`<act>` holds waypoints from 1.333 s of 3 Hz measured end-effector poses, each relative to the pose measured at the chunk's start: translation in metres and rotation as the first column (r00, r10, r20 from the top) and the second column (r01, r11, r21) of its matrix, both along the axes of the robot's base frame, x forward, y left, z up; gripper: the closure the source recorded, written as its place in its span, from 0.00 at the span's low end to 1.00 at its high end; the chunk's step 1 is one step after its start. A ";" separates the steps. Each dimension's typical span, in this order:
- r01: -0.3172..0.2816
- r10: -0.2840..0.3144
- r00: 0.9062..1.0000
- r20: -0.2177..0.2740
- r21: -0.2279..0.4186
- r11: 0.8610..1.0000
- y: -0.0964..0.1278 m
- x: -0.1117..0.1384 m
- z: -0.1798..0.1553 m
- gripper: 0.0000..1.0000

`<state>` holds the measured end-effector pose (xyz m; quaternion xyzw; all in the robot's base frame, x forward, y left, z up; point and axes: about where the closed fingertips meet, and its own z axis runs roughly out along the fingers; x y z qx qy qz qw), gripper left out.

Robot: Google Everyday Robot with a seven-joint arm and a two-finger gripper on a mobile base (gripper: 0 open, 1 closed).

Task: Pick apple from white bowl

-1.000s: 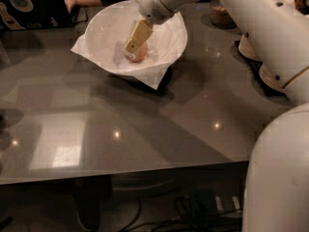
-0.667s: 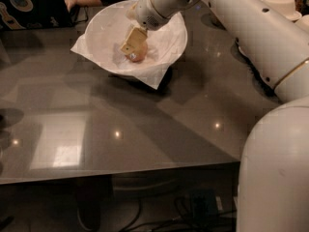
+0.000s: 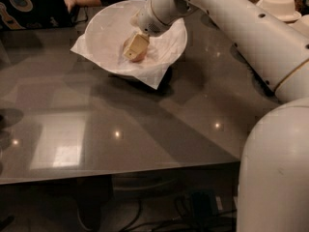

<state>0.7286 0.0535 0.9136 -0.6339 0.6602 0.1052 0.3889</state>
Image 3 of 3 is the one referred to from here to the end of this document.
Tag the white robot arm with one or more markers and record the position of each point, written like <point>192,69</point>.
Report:
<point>273,191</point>

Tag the person's hand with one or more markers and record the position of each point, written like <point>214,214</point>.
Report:
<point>70,4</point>

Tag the white paper sheet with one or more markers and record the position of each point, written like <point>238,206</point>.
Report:
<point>161,52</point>

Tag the black laptop with stickers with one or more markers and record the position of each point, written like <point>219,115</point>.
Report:
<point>33,14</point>

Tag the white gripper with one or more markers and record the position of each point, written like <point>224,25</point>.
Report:
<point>149,20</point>

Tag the white bowl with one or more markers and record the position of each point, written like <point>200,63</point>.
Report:
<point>106,39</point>

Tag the black power adapter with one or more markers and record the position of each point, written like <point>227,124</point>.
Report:
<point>203,204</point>

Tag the yellow-red apple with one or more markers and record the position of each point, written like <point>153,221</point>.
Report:
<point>135,50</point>

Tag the person's forearm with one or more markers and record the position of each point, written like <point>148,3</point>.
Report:
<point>88,3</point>

